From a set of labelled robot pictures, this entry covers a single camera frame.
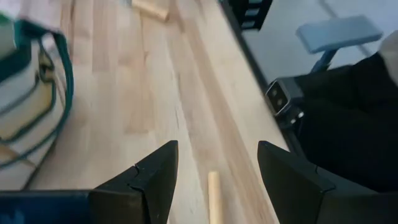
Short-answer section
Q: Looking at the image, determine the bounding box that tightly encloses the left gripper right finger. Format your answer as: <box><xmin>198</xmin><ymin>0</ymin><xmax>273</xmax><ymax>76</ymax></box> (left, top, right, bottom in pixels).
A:
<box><xmin>256</xmin><ymin>140</ymin><xmax>398</xmax><ymax>224</ymax></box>

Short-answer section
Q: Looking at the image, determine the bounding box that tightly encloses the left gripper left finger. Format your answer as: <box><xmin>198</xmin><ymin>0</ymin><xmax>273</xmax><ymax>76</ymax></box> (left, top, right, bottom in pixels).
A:
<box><xmin>0</xmin><ymin>139</ymin><xmax>179</xmax><ymax>224</ymax></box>

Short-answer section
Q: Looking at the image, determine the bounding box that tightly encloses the wooden-handled metal trowel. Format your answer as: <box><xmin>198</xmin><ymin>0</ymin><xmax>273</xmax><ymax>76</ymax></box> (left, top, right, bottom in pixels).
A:
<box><xmin>207</xmin><ymin>170</ymin><xmax>224</xmax><ymax>224</ymax></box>

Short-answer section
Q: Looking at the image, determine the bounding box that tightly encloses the cream canvas green-trimmed gardening bag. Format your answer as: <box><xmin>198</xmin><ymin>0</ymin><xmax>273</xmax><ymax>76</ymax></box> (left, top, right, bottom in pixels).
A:
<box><xmin>0</xmin><ymin>0</ymin><xmax>75</xmax><ymax>190</ymax></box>

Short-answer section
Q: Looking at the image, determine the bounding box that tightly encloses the person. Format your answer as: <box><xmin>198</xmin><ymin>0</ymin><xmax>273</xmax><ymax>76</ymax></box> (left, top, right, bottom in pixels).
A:
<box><xmin>292</xmin><ymin>29</ymin><xmax>398</xmax><ymax>194</ymax></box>

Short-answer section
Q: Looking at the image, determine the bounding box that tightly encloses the table-level camera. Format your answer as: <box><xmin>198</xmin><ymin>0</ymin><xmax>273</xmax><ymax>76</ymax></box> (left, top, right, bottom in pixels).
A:
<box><xmin>264</xmin><ymin>77</ymin><xmax>305</xmax><ymax>130</ymax></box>

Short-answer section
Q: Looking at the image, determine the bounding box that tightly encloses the black metal table frame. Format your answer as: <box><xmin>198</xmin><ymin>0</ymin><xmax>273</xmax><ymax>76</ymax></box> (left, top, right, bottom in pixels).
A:
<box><xmin>217</xmin><ymin>0</ymin><xmax>308</xmax><ymax>159</ymax></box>

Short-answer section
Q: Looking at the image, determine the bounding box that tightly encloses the wooden-handled hand fork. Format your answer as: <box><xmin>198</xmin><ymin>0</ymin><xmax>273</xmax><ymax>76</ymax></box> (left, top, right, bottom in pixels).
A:
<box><xmin>131</xmin><ymin>0</ymin><xmax>170</xmax><ymax>22</ymax></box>

